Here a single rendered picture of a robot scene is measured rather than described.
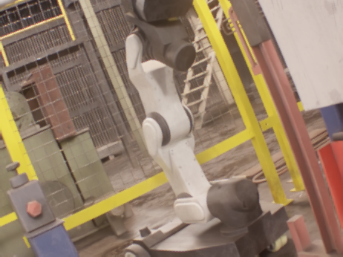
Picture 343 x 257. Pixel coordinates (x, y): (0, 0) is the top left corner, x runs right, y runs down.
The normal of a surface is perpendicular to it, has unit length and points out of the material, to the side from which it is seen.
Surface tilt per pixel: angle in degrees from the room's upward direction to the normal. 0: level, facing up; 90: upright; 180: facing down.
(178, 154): 83
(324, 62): 90
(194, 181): 83
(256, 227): 90
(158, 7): 142
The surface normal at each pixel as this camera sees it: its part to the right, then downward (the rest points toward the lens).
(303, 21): -0.81, 0.37
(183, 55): 0.66, 0.44
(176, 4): 0.44, 0.70
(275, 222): 0.54, -0.18
